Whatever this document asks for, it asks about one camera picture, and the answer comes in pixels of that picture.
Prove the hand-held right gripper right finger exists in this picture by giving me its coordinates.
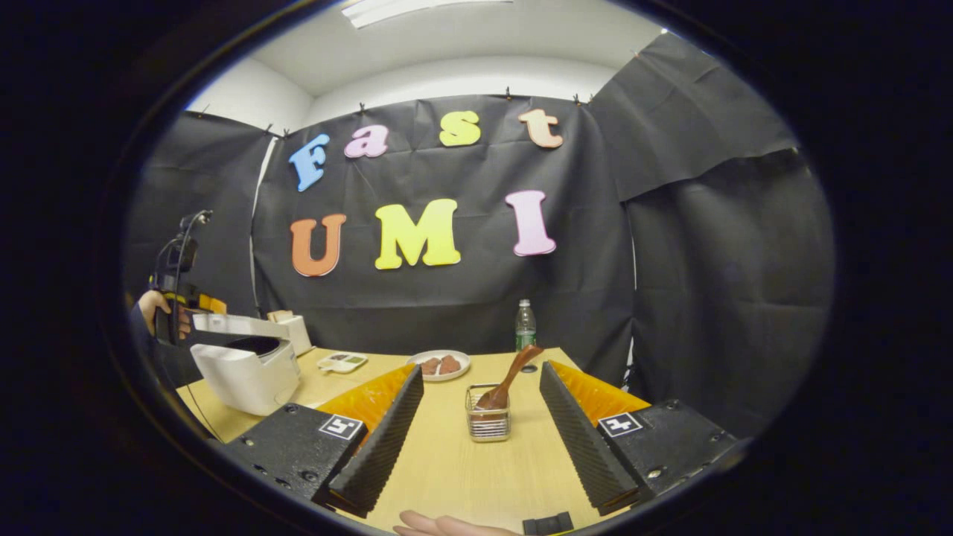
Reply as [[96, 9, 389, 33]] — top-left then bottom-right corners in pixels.
[[540, 360, 738, 516]]

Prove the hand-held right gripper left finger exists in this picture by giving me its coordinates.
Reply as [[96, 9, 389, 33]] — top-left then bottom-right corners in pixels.
[[223, 363, 425, 518]]

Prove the metal wire chopstick holder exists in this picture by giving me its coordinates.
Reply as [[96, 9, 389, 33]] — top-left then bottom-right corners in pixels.
[[465, 383, 511, 443]]

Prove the brown wooden spoon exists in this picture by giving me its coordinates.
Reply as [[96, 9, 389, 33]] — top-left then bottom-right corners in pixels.
[[475, 345, 544, 412]]

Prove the white rice cooker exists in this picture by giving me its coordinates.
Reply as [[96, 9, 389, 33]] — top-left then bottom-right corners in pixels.
[[190, 313, 302, 418]]

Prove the white round plate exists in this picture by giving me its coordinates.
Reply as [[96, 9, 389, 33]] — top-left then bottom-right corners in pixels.
[[407, 349, 471, 383]]

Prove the white divided seasoning dish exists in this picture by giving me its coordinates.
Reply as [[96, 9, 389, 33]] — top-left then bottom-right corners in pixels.
[[316, 352, 369, 374]]

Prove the green label water bottle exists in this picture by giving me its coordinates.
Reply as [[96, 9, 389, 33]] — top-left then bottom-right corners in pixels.
[[515, 299, 537, 352]]

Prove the white toaster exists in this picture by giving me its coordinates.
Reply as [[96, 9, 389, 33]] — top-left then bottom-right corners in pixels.
[[267, 310, 313, 357]]

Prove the long ceiling light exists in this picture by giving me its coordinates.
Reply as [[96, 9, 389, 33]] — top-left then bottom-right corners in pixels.
[[341, 0, 514, 29]]

